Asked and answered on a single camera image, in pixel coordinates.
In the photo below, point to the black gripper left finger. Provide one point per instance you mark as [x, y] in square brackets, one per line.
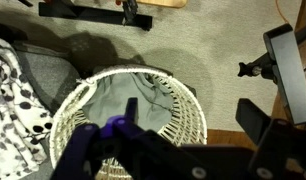
[133, 140]

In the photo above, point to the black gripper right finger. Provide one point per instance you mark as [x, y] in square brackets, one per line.
[277, 140]

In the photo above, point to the white black spotted blanket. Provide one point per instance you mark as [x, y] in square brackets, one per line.
[24, 121]

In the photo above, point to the grey cloth in basket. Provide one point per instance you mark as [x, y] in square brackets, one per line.
[111, 96]

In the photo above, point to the white woven laundry basket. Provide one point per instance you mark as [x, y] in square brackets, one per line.
[186, 130]

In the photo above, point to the grey fabric sofa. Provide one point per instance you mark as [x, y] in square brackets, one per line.
[52, 78]

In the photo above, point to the wooden board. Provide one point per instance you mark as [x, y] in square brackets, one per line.
[165, 3]

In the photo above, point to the black camera on mount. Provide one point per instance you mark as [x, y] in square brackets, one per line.
[282, 64]

